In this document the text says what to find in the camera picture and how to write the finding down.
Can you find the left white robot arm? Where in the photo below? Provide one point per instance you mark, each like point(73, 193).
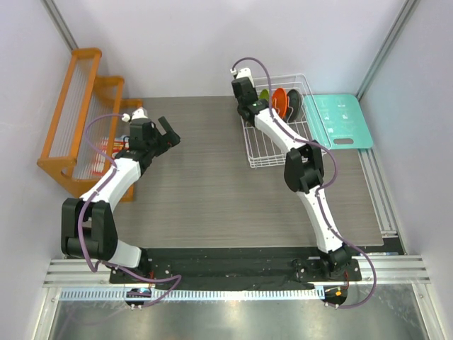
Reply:
point(88, 229)

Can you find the white wire dish rack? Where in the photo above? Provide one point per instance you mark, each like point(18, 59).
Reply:
point(260, 150)

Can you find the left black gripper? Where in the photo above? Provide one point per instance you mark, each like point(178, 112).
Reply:
point(165, 140)

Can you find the dark brown plate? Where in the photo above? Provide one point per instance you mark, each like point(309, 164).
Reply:
point(294, 109)

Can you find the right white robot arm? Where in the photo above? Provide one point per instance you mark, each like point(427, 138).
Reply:
point(303, 173)

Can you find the white slotted cable duct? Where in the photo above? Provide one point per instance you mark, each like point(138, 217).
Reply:
point(144, 295)

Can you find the orange plate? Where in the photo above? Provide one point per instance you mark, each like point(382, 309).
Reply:
point(280, 102)

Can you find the lime green plate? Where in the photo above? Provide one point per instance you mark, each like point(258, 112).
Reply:
point(264, 95)

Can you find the teal cutting board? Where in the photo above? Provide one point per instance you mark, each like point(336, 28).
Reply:
point(336, 121)

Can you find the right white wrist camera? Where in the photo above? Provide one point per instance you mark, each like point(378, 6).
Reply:
point(242, 73)

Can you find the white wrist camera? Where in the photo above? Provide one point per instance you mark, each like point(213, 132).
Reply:
point(242, 73)
point(138, 114)

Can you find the orange wooden shelf rack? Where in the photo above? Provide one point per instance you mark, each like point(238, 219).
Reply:
point(84, 116)

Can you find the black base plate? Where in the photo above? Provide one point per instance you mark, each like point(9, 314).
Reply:
point(257, 268)

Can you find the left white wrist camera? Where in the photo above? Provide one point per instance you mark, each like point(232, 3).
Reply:
point(138, 114)

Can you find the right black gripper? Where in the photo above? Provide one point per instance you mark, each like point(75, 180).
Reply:
point(253, 89)

